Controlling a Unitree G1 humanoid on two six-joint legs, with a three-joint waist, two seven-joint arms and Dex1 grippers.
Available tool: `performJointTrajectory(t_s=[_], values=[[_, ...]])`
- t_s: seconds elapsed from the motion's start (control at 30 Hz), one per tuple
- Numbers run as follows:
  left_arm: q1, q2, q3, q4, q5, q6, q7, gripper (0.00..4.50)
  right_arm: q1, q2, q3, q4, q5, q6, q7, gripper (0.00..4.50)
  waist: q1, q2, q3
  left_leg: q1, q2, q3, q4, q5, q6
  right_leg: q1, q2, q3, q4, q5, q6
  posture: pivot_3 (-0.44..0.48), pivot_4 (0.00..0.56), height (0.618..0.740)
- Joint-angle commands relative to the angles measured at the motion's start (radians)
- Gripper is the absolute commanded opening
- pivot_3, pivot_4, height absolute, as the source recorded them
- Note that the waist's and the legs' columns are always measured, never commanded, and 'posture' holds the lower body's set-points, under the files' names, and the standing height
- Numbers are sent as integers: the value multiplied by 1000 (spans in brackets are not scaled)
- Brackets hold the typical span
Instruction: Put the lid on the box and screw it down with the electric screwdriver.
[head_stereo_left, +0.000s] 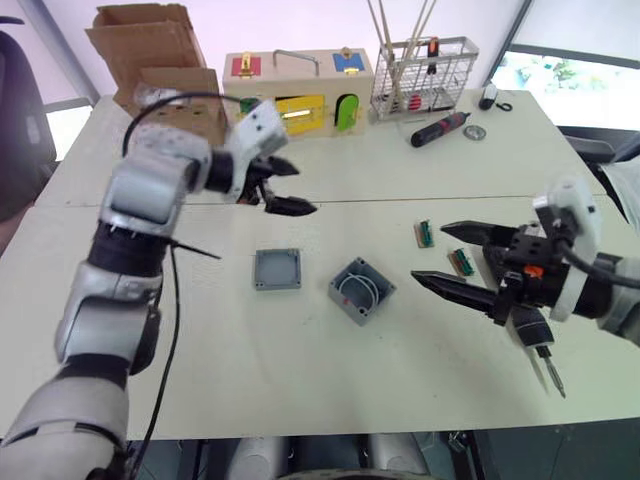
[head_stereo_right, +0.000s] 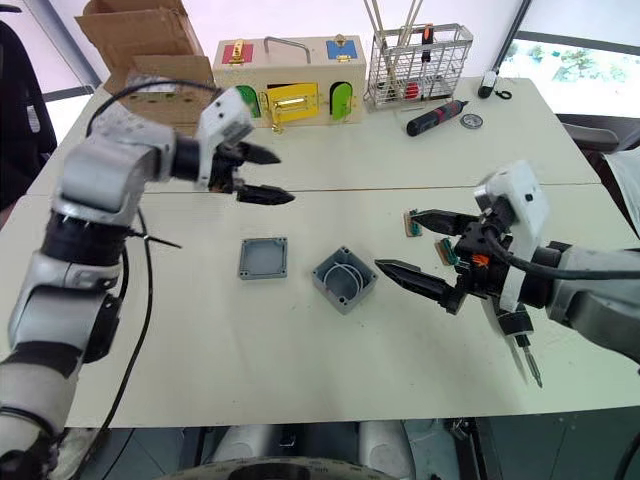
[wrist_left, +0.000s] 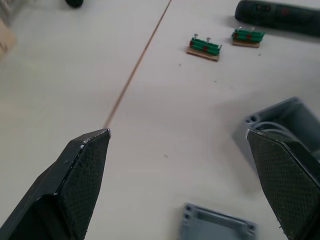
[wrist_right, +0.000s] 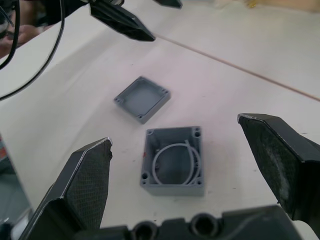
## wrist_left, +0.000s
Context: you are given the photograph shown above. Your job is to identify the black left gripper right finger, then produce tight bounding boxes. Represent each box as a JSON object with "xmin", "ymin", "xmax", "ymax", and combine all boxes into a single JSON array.
[{"xmin": 245, "ymin": 128, "xmax": 320, "ymax": 240}]

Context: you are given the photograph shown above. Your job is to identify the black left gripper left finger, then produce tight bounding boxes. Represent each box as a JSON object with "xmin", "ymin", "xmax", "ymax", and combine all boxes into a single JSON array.
[{"xmin": 0, "ymin": 128, "xmax": 112, "ymax": 240}]

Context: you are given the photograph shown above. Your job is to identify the grey plastic box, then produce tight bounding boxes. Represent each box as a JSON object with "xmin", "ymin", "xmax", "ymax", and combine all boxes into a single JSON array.
[{"xmin": 232, "ymin": 96, "xmax": 320, "ymax": 176}]

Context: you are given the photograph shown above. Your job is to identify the grey plastic box lid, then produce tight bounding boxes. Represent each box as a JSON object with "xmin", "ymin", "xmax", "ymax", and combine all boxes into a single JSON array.
[{"xmin": 178, "ymin": 202, "xmax": 257, "ymax": 240}]

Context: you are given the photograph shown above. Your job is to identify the green screw holder block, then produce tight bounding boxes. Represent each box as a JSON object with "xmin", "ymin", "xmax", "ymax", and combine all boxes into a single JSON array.
[
  {"xmin": 231, "ymin": 26, "xmax": 266, "ymax": 48},
  {"xmin": 185, "ymin": 33, "xmax": 223, "ymax": 62}
]

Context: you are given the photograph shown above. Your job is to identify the dark green electric screwdriver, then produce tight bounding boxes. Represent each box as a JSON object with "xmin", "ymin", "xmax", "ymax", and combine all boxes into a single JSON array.
[{"xmin": 234, "ymin": 0, "xmax": 320, "ymax": 38}]

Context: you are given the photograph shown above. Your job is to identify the dark round object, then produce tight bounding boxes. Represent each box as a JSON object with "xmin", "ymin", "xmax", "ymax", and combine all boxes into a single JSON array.
[{"xmin": 65, "ymin": 0, "xmax": 85, "ymax": 9}]

